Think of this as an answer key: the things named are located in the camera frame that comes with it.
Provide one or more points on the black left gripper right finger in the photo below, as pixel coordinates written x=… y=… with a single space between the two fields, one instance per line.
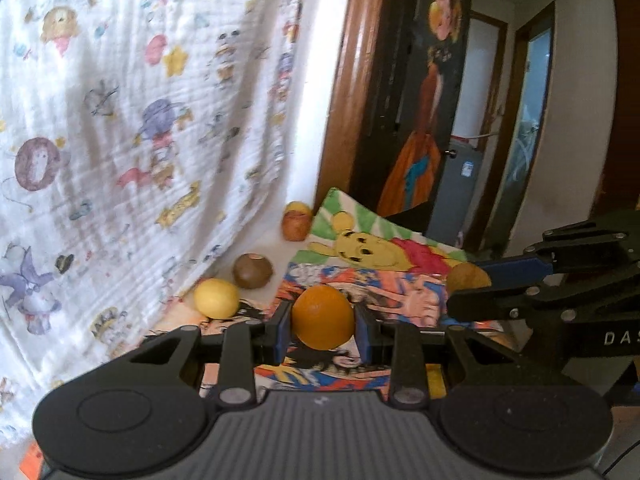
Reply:
x=465 y=359

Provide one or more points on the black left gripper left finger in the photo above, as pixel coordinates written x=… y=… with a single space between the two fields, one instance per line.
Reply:
x=181 y=356

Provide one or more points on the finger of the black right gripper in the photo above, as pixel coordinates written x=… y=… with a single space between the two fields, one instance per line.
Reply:
x=520 y=267
x=511 y=303

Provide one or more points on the orange mandarin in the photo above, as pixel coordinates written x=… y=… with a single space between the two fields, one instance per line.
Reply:
x=323 y=318

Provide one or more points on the small tan round fruit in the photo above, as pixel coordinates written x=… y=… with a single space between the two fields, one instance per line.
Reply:
x=466 y=276

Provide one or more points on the Luffy anime drawing mat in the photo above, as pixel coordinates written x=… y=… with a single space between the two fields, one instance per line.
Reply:
x=386 y=297

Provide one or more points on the yellow lemon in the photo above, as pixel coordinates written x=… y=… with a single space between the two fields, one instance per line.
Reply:
x=216 y=298

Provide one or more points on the brown kiwi fruit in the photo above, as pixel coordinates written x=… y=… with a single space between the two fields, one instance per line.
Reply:
x=252 y=271

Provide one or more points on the grey appliance with sticker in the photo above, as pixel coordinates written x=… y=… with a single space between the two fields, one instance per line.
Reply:
x=455 y=192

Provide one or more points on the reddish passion fruit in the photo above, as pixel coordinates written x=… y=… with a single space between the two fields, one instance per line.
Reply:
x=296 y=225

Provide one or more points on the Winnie the Pooh drawing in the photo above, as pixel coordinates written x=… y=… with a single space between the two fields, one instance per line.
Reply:
x=345 y=233

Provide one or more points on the small yellow fruit behind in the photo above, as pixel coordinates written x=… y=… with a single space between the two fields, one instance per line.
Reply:
x=298 y=207

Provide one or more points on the painting of orange-dressed figure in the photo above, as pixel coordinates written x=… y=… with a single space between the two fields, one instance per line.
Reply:
x=400 y=158

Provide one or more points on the white cartoon print cloth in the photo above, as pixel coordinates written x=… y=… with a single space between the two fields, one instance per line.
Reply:
x=138 y=138

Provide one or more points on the wooden door frame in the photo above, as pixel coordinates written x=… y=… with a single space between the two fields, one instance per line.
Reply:
x=349 y=104

